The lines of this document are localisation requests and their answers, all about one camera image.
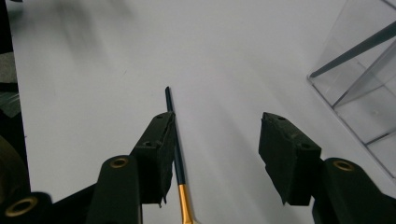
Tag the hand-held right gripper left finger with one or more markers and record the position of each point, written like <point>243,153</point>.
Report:
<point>155,161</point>

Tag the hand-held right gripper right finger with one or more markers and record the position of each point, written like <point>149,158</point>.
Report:
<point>289,161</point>

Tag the clear acrylic organizer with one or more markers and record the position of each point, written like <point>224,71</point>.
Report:
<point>373,118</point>

